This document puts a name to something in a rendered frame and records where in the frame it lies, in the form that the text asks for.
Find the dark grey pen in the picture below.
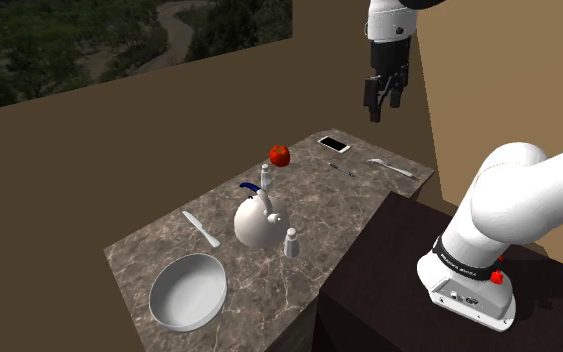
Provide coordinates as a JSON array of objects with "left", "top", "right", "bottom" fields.
[{"left": 327, "top": 161, "right": 355, "bottom": 178}]

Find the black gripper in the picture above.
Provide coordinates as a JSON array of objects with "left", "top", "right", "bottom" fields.
[{"left": 363, "top": 34, "right": 412, "bottom": 124}]

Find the window with forest view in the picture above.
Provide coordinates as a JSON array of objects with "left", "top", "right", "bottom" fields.
[{"left": 0, "top": 0, "right": 294, "bottom": 111}]

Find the white kettle with blue handle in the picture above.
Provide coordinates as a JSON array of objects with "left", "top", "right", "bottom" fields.
[{"left": 233, "top": 182, "right": 291, "bottom": 249}]

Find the white smartphone with black screen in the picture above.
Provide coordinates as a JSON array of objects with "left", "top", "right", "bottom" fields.
[{"left": 317, "top": 135, "right": 351, "bottom": 155}]

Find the dark robot stand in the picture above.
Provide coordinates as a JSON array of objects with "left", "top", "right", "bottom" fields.
[{"left": 311, "top": 190, "right": 563, "bottom": 352}]

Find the white round bowl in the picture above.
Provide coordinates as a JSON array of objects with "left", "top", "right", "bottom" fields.
[{"left": 148, "top": 252, "right": 228, "bottom": 334}]

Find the red tomato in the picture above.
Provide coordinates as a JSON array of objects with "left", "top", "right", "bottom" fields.
[{"left": 269, "top": 144, "right": 291, "bottom": 168}]

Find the white table knife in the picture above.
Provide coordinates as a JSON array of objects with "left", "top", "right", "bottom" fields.
[{"left": 181, "top": 210, "right": 222, "bottom": 249}]

